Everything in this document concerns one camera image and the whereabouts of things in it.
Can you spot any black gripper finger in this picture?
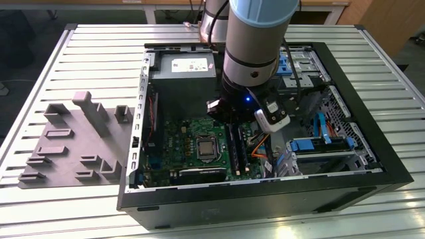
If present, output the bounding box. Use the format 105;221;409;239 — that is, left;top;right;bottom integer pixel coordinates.
205;99;233;123

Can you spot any grey power supply unit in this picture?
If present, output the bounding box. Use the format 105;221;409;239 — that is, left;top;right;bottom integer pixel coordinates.
150;52;224;119

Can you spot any green motherboard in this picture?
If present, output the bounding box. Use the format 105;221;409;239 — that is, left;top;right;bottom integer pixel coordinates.
142;117;266;187

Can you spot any silver CPU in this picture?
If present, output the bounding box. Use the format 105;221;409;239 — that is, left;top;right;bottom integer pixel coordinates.
198;141;216;154

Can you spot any metal socket cover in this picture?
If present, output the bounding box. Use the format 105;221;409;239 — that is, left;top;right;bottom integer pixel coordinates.
194;135;221;161

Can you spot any blue plastic drive latch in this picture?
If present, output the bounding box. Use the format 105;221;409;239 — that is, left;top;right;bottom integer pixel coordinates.
277;51;293;76

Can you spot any hard disk in blue carrier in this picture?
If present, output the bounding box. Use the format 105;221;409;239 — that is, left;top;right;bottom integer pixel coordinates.
286;138;355;154

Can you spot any black graphics card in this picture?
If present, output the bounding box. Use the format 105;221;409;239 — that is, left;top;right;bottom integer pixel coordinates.
169;166;228;186

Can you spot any metal drive cage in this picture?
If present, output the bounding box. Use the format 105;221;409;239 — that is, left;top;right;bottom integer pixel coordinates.
274;47;331;104

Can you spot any metal disk bay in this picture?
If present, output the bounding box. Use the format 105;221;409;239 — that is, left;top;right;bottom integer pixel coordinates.
285;149;369;175

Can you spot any black PC case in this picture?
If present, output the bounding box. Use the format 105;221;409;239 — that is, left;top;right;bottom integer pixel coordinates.
114;41;415;230

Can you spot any grey parts rack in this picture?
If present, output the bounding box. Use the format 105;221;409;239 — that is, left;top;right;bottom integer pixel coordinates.
16;91;136;190

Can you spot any brown wooden cabinet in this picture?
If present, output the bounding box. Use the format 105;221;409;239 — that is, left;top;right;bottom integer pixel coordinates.
338;0;425;59

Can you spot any orange wire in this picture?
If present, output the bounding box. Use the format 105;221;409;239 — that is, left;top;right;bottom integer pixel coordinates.
250;134;272;159

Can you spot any thin red wire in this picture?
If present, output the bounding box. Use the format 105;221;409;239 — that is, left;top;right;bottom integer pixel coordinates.
148;93;158;140

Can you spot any black camera cable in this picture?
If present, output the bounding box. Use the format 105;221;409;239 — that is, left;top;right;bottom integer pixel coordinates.
282;37;303;112

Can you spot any black wire bundle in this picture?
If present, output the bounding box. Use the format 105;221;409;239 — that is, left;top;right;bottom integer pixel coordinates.
246;84;333;146

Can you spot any blue flat wire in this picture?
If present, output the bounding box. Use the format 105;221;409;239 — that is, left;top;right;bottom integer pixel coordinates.
313;112;333;144

